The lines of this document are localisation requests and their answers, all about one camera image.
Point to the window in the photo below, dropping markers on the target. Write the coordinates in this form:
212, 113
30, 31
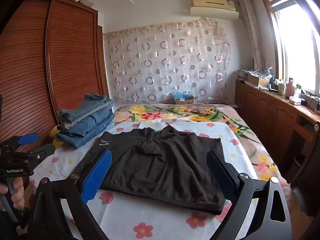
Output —
297, 47

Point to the open cardboard box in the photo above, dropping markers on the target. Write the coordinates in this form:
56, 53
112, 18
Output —
258, 81

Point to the white flower print blanket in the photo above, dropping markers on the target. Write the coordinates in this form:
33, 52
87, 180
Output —
140, 215

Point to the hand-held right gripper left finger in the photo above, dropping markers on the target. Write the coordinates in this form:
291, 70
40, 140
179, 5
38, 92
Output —
98, 177

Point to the person's black clothing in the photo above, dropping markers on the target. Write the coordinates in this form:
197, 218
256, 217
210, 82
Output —
12, 230

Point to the wall air conditioner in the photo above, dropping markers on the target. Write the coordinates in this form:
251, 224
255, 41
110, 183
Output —
215, 11

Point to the pink bottle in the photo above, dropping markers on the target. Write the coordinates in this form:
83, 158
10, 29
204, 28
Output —
290, 88

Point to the white tissue box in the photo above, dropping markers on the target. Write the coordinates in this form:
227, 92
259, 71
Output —
295, 101

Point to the circle pattern curtain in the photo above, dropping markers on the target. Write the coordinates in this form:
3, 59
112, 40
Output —
165, 62

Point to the yellow plush toy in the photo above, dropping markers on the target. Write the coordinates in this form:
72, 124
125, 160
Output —
56, 140

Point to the patterned window curtain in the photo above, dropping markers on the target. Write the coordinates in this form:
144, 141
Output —
251, 32

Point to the wooden slatted wardrobe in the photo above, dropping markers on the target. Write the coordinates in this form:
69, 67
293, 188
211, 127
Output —
30, 67

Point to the pale green cup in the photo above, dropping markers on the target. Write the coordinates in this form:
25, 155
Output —
282, 89

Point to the folded faded blue jeans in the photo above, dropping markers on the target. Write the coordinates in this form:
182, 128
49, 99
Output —
92, 102

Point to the floral bedsheet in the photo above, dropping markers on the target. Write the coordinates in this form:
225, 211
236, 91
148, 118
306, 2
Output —
200, 115

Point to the black pants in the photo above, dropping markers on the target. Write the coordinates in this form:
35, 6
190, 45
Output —
162, 170

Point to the long wooden cabinet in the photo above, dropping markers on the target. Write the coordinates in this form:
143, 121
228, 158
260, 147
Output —
272, 112

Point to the folded blue denim jeans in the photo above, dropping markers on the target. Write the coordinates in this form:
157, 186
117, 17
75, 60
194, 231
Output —
97, 122
80, 137

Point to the person's left hand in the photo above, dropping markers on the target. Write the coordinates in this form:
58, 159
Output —
18, 192

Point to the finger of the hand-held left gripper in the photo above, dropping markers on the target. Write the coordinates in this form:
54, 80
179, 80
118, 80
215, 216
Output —
41, 153
28, 139

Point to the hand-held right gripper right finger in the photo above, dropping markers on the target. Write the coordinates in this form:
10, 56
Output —
221, 176

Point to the blue plastic bag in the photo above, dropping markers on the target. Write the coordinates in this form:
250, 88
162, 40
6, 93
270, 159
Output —
180, 95

